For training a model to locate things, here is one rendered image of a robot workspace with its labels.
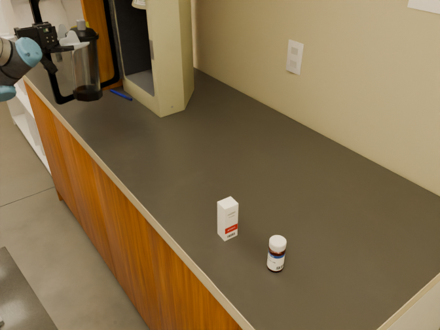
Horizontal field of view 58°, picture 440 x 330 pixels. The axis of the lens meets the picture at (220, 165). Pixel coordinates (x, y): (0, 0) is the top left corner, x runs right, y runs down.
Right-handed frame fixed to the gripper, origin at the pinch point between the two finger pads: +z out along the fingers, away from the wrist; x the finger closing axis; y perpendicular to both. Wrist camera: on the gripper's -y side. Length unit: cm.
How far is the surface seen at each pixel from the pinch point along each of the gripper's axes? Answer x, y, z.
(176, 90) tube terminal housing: -14.5, -19.9, 27.5
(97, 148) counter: -20.6, -29.6, -8.1
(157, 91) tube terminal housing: -14.1, -18.6, 19.7
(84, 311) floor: -4, -124, -24
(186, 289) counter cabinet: -73, -51, -7
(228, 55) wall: -2, -17, 63
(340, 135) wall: -66, -28, 63
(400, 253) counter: -109, -30, 31
